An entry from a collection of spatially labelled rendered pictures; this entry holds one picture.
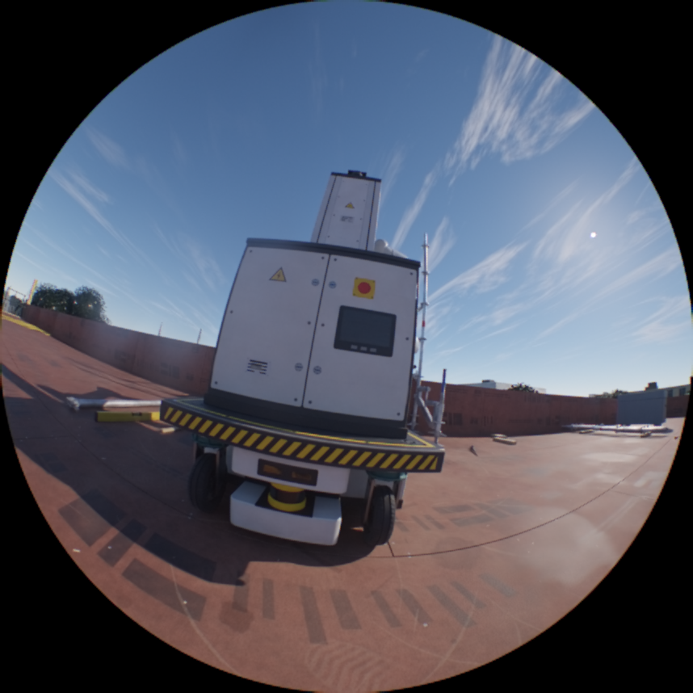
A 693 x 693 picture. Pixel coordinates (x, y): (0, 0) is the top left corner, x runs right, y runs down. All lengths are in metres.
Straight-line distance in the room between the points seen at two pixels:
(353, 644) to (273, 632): 0.13
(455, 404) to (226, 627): 3.29
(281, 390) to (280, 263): 0.36
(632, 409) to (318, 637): 6.02
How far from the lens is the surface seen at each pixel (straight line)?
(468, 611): 0.59
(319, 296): 0.64
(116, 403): 1.77
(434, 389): 3.22
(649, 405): 5.98
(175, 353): 3.84
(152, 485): 0.88
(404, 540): 0.76
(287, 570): 0.59
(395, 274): 0.69
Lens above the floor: 0.43
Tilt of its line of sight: 11 degrees up
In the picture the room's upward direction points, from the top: 9 degrees clockwise
